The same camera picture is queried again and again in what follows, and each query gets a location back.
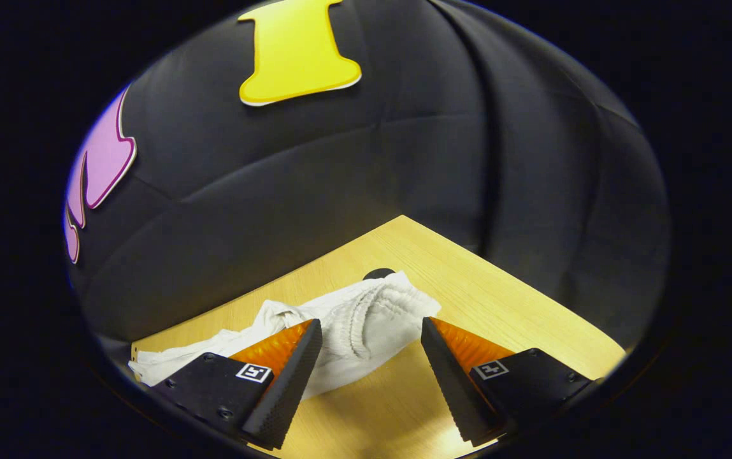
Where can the white jeans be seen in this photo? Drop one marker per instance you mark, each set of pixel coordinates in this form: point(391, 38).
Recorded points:
point(372, 319)

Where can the black backdrop cloth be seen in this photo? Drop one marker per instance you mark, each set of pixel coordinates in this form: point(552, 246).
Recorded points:
point(340, 172)

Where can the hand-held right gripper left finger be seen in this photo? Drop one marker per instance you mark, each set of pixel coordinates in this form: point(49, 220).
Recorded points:
point(292, 382)

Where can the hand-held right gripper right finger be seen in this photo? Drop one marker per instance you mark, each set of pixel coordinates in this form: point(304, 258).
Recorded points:
point(448, 382)

